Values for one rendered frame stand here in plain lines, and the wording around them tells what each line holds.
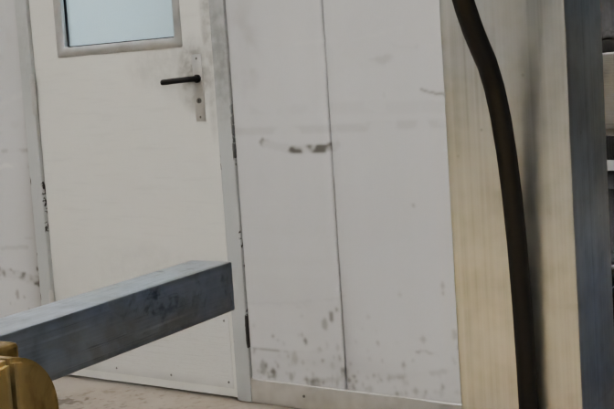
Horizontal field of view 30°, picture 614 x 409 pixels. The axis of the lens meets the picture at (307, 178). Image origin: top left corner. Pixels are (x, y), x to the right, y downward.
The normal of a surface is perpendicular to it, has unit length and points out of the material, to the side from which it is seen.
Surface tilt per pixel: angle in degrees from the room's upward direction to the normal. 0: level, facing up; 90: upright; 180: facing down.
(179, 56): 90
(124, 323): 90
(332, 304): 90
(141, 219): 90
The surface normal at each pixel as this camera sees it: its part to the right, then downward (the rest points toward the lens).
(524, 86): -0.49, 0.11
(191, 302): 0.87, -0.01
